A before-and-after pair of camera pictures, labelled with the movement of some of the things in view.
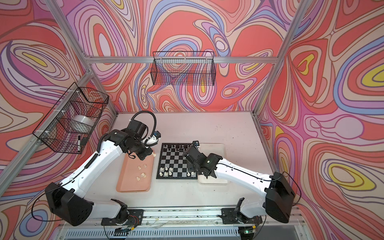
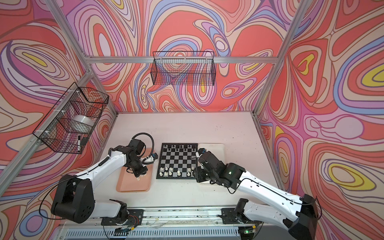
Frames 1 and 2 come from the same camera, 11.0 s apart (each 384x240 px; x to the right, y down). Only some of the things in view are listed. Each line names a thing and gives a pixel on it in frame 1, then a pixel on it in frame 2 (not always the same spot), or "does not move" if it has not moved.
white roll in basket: (82, 124) does not move
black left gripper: (148, 151) -> (143, 170)
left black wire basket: (70, 122) does not move
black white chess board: (172, 164) does not move
